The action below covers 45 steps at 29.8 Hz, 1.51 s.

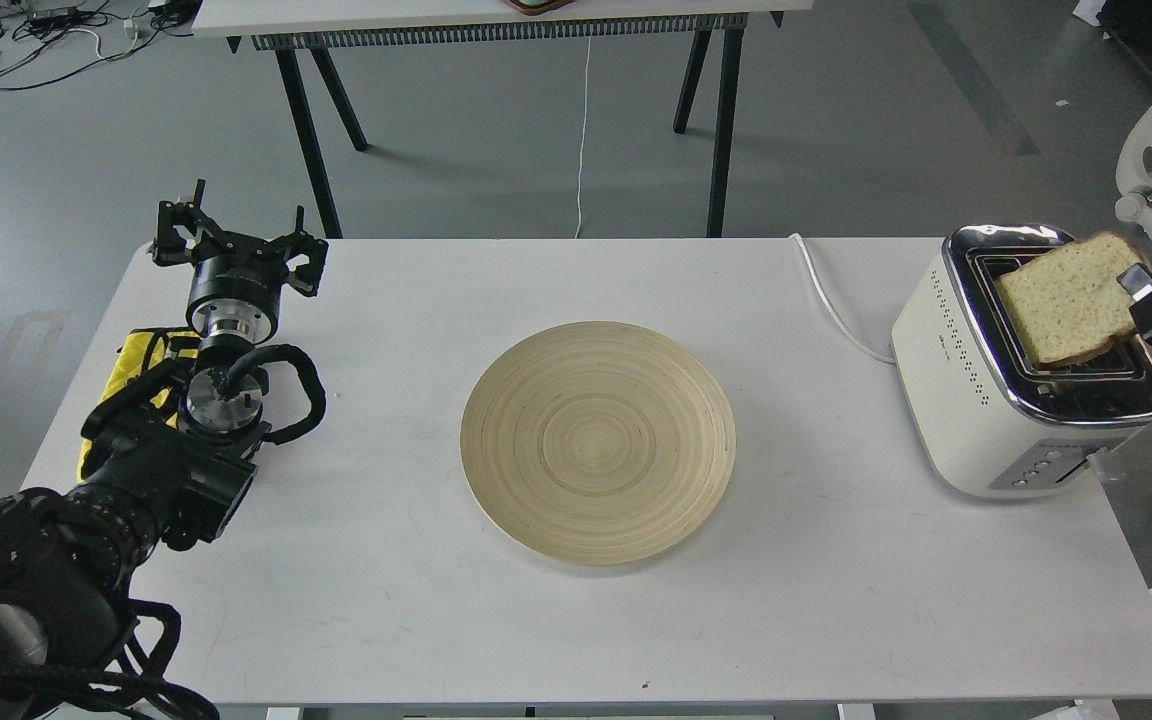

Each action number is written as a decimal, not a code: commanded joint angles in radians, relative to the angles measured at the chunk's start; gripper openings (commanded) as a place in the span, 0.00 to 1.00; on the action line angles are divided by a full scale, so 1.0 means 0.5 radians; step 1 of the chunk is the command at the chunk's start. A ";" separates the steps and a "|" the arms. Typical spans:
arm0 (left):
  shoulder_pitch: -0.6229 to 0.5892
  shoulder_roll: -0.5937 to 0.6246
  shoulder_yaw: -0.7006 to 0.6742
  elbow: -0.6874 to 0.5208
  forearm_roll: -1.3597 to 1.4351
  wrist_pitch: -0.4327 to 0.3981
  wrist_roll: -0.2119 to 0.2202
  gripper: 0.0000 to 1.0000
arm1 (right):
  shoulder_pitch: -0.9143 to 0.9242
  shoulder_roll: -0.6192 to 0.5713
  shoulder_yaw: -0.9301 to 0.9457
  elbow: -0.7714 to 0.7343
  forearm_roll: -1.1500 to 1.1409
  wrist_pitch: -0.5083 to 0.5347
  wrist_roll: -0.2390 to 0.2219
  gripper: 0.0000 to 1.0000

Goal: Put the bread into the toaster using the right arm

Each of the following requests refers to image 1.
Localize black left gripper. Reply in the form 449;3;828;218
147;179;329;334

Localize slice of bread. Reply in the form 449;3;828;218
995;232;1149;369

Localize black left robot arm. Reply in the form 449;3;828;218
0;183;329;719

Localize white and chrome toaster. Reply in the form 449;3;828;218
890;225;1152;500

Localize brown object on background table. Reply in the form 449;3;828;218
506;0;571;15

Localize round bamboo plate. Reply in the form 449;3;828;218
460;323;737;568

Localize white background table black legs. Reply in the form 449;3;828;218
191;1;812;240

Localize white toaster power cord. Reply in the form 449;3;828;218
788;233;899;365

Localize black floor cables and adapters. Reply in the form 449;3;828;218
0;0;203;105

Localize thin white hanging cable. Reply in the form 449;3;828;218
574;36;593;238

